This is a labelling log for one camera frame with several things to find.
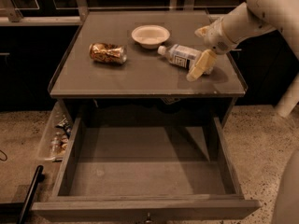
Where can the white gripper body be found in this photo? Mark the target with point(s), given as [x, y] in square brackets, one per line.
[215, 37]

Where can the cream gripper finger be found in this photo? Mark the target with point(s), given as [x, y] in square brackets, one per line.
[206, 60]
[202, 32]

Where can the blue plastic water bottle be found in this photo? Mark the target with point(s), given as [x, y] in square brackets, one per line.
[179, 55]

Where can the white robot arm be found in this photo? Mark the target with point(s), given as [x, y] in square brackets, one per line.
[251, 18]

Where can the grey cabinet with top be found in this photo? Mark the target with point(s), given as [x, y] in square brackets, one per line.
[145, 74]

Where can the open grey top drawer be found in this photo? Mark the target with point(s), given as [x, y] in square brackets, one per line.
[134, 164]

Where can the white paper bowl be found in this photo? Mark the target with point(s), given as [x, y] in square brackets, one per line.
[150, 36]

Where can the crushed gold soda can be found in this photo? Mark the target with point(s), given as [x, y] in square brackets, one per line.
[108, 53]

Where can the small bottles in bin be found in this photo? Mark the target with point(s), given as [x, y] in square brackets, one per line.
[59, 142]

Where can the clear plastic bin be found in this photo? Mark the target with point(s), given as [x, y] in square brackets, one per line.
[43, 153]

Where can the metal railing frame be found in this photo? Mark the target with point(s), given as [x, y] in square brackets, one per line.
[62, 12]

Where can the black bar handle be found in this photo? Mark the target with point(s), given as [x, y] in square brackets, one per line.
[38, 177]

